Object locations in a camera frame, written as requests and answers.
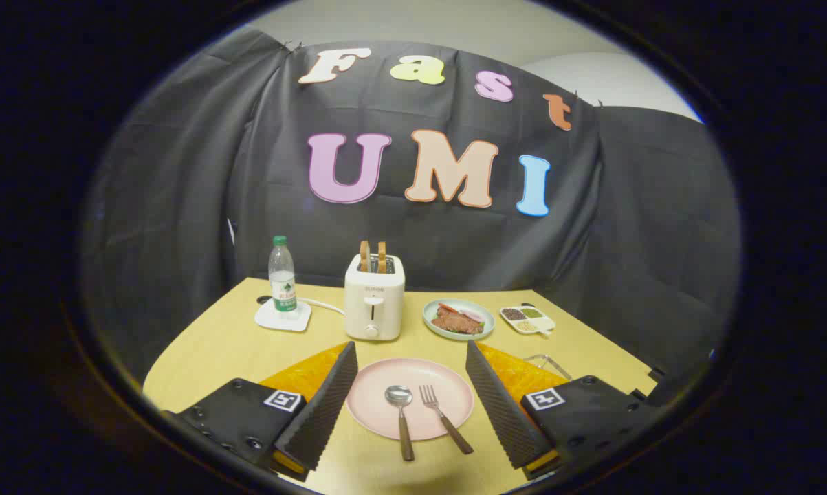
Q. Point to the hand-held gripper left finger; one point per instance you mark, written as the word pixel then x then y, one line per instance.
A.
pixel 324 405

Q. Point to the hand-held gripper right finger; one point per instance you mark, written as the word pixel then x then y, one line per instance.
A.
pixel 502 405

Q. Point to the clear plastic stand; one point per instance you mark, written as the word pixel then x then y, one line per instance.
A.
pixel 547 363

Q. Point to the pink plate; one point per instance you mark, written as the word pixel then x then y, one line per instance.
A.
pixel 386 405

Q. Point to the white divided condiment dish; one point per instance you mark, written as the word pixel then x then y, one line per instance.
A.
pixel 527 319

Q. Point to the white square coaster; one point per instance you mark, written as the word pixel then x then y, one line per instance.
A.
pixel 282 320

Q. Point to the green plate with food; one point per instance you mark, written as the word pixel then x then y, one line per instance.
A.
pixel 458 320

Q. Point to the white toaster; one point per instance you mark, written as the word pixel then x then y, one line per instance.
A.
pixel 374 302

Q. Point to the clear water bottle green cap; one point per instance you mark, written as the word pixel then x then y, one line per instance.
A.
pixel 282 278

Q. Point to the toast slice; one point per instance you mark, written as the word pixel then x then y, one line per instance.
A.
pixel 364 256
pixel 381 257

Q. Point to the black backdrop cloth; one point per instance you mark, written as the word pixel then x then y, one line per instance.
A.
pixel 413 179

